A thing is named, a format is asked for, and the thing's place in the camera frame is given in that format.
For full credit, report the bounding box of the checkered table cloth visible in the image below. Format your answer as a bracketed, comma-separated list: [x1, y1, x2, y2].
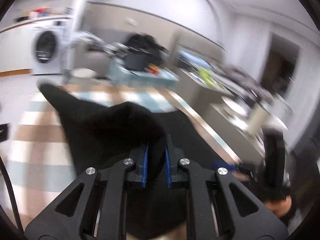
[5, 85, 240, 226]

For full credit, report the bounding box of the grey sofa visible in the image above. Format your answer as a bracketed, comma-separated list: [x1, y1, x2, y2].
[68, 31, 126, 79]

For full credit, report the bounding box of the white washing machine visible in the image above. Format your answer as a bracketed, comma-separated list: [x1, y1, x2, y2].
[30, 18, 70, 75]

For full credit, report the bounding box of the red bowl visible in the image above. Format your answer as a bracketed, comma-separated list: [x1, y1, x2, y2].
[147, 64, 162, 75]

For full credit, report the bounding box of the person's right hand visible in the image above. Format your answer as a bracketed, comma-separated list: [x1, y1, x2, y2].
[264, 196, 292, 218]

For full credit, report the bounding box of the black textured sweater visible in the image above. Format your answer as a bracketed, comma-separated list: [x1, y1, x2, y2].
[39, 83, 220, 239]

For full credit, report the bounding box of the grey bedside cabinet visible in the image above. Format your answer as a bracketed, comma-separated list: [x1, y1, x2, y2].
[175, 68, 265, 164]

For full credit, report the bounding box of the beige tumbler cup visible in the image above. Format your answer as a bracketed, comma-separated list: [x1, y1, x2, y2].
[247, 103, 269, 136]

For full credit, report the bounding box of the pile of black clothes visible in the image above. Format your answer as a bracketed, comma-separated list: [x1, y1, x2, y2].
[124, 34, 168, 66]

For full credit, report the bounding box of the bed with grey headboard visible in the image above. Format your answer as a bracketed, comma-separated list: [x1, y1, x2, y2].
[169, 33, 249, 80]

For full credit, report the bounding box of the teal checkered side table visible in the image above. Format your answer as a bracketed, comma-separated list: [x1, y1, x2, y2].
[106, 58, 179, 89]

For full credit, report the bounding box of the yellow green toy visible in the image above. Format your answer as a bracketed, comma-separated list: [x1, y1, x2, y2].
[197, 68, 216, 87]

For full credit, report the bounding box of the white round stool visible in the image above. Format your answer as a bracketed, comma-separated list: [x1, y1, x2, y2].
[71, 68, 97, 79]

